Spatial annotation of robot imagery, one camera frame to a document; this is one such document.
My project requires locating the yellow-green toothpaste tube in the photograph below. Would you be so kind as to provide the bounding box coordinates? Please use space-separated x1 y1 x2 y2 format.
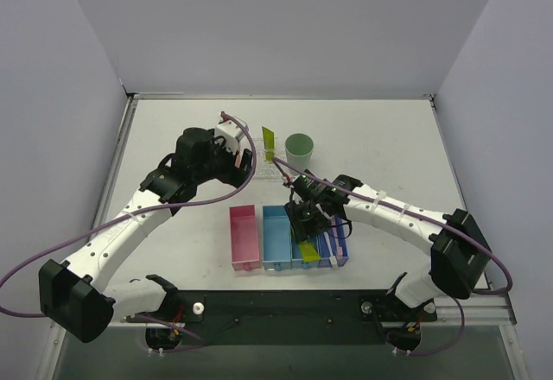
298 241 321 263
262 126 276 162

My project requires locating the green plastic cup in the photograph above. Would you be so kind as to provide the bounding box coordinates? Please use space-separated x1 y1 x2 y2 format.
284 133 315 171

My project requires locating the clear textured plastic box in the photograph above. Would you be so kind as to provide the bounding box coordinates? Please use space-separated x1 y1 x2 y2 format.
253 138 284 180

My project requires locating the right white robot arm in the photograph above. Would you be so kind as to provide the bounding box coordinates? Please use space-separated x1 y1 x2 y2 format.
284 172 490 308

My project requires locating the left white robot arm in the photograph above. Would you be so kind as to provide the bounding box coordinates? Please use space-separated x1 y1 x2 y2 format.
39 120 255 343

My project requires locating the pink toothbrush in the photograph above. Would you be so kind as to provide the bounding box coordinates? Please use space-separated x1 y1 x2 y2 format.
332 225 343 258

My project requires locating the white toothbrush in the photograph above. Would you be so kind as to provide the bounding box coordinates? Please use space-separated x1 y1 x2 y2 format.
319 233 338 269

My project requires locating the clear textured oval tray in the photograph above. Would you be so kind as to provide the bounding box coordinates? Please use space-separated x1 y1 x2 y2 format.
253 149 284 182

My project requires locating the light blue bin left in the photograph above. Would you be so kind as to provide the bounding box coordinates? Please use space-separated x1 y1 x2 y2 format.
262 206 291 271

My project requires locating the light blue bin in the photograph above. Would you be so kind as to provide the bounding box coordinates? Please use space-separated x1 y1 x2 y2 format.
291 242 320 269
262 206 291 271

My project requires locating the light blue bin middle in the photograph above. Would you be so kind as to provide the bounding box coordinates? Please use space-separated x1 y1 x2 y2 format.
291 242 320 269

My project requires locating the purple-blue storage bin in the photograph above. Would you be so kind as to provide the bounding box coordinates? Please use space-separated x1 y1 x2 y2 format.
317 217 349 269

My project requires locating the pink storage bin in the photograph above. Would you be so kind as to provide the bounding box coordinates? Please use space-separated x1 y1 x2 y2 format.
229 205 261 271

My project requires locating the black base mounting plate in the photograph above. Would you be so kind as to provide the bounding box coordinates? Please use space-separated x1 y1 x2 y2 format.
129 289 437 345

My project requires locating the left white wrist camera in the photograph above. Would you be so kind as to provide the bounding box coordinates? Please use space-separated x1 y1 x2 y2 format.
213 111 245 155

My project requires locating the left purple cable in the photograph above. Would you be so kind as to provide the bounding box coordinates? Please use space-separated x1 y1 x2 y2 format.
0 110 257 353

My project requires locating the purple cable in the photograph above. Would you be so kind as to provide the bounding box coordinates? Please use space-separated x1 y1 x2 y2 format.
270 156 512 357
0 110 257 353

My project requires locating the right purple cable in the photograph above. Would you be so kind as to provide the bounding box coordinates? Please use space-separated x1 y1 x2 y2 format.
270 156 512 357

